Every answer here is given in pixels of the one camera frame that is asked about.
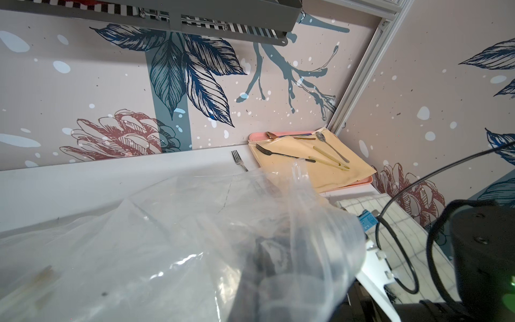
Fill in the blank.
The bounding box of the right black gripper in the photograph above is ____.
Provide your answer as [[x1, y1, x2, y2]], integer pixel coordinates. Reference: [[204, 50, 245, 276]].
[[329, 281, 390, 322]]

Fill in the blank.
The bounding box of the black white patterned scarf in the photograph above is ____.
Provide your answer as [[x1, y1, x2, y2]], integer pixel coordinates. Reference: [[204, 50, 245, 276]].
[[241, 229, 323, 283]]

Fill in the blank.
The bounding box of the clear plastic vacuum bag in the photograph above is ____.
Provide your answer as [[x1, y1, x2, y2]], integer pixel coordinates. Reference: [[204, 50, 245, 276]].
[[1, 161, 366, 321]]

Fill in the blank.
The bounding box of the cream checked cloth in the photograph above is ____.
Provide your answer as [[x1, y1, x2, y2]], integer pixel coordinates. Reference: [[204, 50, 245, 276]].
[[335, 194, 461, 304]]

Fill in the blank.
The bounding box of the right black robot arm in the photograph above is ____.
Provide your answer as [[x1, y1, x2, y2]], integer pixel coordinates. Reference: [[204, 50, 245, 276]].
[[337, 195, 514, 321]]

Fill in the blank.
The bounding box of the gold cutlery piece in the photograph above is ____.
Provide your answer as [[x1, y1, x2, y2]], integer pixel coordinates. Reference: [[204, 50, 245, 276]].
[[308, 146, 350, 171]]

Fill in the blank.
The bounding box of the silver spoon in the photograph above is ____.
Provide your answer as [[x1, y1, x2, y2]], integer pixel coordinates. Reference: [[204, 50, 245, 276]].
[[315, 131, 350, 163]]

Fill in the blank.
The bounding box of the silver fork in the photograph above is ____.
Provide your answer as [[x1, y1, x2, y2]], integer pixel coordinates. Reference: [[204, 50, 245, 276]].
[[231, 150, 249, 172]]

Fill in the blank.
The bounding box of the copper spoon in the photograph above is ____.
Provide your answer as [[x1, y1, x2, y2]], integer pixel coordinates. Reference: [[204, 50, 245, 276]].
[[265, 131, 315, 140]]

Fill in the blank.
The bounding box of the pink tray under placemat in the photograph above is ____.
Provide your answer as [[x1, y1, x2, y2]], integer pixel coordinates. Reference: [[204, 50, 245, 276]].
[[247, 130, 374, 194]]

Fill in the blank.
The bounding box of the black handled spoon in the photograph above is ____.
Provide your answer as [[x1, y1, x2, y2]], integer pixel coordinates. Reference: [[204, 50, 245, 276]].
[[256, 144, 316, 163]]

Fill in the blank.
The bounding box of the black wall basket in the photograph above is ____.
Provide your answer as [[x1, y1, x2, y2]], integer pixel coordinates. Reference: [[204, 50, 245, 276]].
[[1, 1, 303, 46]]

